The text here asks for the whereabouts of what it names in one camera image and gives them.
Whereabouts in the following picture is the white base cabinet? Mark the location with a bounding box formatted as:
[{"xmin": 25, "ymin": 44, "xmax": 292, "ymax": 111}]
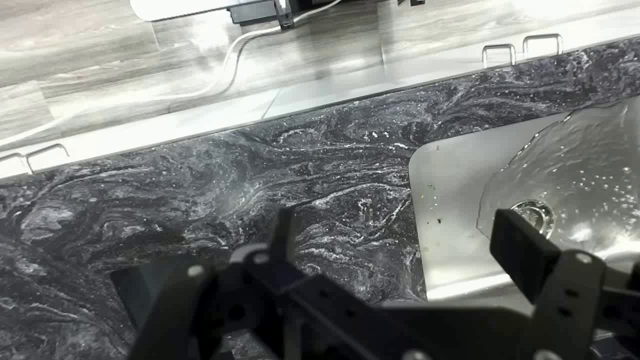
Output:
[{"xmin": 0, "ymin": 7, "xmax": 640, "ymax": 185}]

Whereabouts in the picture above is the silver base cabinet handle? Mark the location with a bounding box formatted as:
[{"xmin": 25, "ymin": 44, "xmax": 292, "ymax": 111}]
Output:
[
  {"xmin": 25, "ymin": 141, "xmax": 72, "ymax": 171},
  {"xmin": 520, "ymin": 32, "xmax": 564, "ymax": 61},
  {"xmin": 481, "ymin": 43, "xmax": 518, "ymax": 71}
]

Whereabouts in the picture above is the white cable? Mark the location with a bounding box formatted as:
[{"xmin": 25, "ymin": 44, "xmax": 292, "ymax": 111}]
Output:
[{"xmin": 0, "ymin": 0, "xmax": 342, "ymax": 146}]

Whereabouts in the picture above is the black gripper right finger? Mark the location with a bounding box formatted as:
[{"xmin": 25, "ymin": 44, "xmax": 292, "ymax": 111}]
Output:
[{"xmin": 488, "ymin": 207, "xmax": 640, "ymax": 360}]

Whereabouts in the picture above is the stainless steel sink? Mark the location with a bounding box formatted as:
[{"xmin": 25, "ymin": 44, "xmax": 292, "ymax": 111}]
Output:
[{"xmin": 406, "ymin": 96, "xmax": 640, "ymax": 304}]

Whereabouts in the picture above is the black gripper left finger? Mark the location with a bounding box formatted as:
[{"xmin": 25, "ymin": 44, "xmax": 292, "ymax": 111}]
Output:
[{"xmin": 128, "ymin": 207, "xmax": 403, "ymax": 360}]

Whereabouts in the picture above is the round metal sink drain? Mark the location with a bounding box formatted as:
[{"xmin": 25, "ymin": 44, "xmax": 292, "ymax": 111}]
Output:
[{"xmin": 513, "ymin": 199, "xmax": 559, "ymax": 240}]

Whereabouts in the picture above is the black box device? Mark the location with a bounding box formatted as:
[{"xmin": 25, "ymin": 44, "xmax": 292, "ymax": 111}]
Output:
[{"xmin": 229, "ymin": 0, "xmax": 301, "ymax": 30}]

